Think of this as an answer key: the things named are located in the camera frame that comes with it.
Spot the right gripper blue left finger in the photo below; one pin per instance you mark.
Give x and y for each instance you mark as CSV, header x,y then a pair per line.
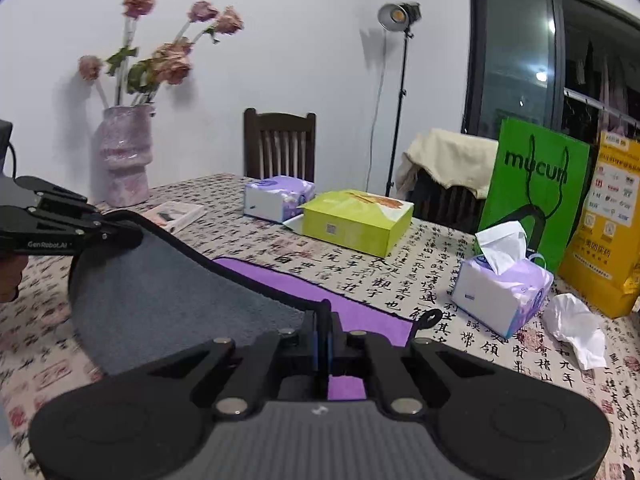
x,y
309,356

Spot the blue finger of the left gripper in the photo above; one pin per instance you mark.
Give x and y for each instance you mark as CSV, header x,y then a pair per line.
x,y
110,233

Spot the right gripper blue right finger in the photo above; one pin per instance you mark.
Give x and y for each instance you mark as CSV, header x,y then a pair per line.
x,y
331,346

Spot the purple and grey towel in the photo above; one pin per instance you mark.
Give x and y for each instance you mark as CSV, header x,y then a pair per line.
x,y
167,325

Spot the person left hand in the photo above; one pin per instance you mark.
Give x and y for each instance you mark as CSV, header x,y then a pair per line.
x,y
11,273

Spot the white and orange flat box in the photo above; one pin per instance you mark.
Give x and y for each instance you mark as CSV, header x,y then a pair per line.
x,y
173,217

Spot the pink speckled ceramic vase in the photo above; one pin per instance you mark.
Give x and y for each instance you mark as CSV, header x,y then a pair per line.
x,y
125,148

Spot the yellow-green cardboard box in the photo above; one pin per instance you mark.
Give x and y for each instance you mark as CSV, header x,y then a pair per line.
x,y
357,220

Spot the calligraphy print tablecloth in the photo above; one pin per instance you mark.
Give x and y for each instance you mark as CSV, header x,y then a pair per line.
x,y
41,358

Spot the purple tissue pack sealed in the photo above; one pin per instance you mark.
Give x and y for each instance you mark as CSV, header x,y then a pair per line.
x,y
277,199

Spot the purple tissue pack open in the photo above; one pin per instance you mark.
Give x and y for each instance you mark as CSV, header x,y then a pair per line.
x,y
502,287

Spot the chair under cream cloth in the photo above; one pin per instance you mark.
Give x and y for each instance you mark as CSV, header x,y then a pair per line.
x,y
456,207

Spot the dark wooden chair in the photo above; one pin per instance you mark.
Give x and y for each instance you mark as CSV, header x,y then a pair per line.
x,y
279,144

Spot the cream cloth on chair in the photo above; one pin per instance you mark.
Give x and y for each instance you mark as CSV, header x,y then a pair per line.
x,y
450,159

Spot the crumpled white tissue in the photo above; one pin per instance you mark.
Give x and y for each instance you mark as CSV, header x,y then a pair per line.
x,y
569,320

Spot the green mucun paper bag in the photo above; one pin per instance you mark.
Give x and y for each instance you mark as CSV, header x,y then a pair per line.
x,y
538,178

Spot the yellow printed paper bag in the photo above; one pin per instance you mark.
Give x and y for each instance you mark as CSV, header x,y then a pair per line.
x,y
602,260

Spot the dark framed glass door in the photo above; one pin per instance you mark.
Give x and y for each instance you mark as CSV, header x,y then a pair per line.
x,y
568,65

